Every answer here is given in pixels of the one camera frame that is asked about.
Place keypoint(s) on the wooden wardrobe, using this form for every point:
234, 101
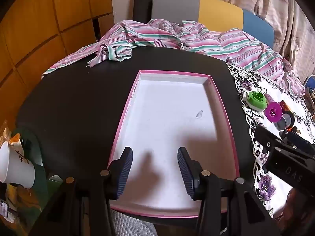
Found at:
37, 17

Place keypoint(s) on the grey cylinder container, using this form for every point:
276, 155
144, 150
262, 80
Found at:
285, 121

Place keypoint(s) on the person's right hand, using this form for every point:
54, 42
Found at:
294, 206

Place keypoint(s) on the person's grey trousers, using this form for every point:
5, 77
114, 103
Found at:
133, 226

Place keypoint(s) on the green glass side table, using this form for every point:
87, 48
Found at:
39, 177

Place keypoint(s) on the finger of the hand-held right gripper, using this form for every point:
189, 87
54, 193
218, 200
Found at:
265, 136
302, 141

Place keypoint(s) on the blue cup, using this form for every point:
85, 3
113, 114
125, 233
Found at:
310, 83

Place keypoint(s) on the beige patterned curtain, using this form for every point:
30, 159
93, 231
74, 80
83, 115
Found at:
270, 5

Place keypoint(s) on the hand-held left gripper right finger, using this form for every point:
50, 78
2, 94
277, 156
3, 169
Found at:
185, 172

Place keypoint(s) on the white paper cup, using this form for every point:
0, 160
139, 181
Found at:
17, 164

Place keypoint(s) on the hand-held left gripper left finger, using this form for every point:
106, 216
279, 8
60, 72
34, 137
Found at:
125, 169

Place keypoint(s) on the pink rimmed white tray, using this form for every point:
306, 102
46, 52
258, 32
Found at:
167, 108

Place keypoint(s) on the pink green striped cloth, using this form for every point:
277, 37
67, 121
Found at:
196, 39

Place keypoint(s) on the grey yellow blue padded panel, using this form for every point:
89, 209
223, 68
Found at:
221, 12

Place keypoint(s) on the black rolled mat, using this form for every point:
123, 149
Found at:
142, 2

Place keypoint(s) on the white floral embroidered tablecloth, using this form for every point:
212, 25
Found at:
270, 92

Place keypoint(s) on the orange snack packet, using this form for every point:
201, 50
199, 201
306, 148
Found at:
6, 132

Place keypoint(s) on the green plastic punch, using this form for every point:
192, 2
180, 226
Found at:
256, 100

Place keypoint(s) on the purple plastic cup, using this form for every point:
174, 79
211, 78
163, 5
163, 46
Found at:
273, 111

